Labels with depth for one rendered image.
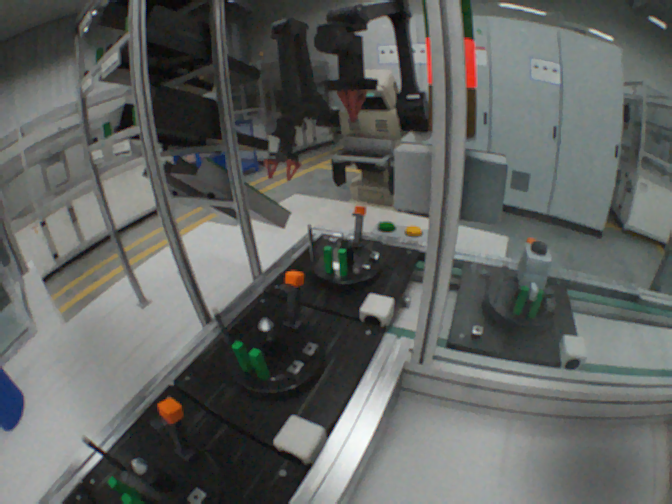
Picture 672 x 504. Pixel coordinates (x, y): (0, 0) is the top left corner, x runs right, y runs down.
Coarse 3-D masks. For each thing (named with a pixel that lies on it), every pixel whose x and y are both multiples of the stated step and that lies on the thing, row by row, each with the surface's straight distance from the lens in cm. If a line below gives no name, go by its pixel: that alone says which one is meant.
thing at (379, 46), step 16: (416, 16) 368; (368, 32) 385; (384, 32) 376; (416, 32) 362; (368, 48) 382; (384, 48) 373; (368, 64) 380; (384, 64) 371; (416, 64) 357; (400, 80) 363; (416, 96) 356
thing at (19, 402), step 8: (0, 368) 92; (0, 376) 90; (8, 376) 94; (0, 384) 89; (8, 384) 91; (0, 392) 89; (8, 392) 90; (16, 392) 93; (0, 400) 89; (8, 400) 90; (16, 400) 92; (0, 408) 90; (8, 408) 90; (16, 408) 92; (0, 416) 92; (8, 416) 91; (16, 416) 92; (0, 424) 95; (8, 424) 93; (16, 424) 93
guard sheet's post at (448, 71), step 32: (448, 0) 28; (448, 32) 28; (448, 64) 28; (448, 96) 28; (448, 128) 28; (448, 160) 29; (448, 192) 29; (448, 224) 30; (448, 256) 31; (448, 288) 36; (416, 352) 42
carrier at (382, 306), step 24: (312, 240) 55; (312, 264) 58; (336, 264) 57; (360, 264) 57; (384, 264) 60; (408, 264) 60; (312, 288) 55; (336, 288) 53; (360, 288) 54; (384, 288) 54; (336, 312) 50; (360, 312) 47; (384, 312) 46
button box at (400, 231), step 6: (378, 222) 79; (378, 228) 76; (396, 228) 76; (402, 228) 76; (384, 234) 73; (390, 234) 73; (396, 234) 73; (402, 234) 74; (426, 234) 74; (420, 240) 71; (426, 240) 72
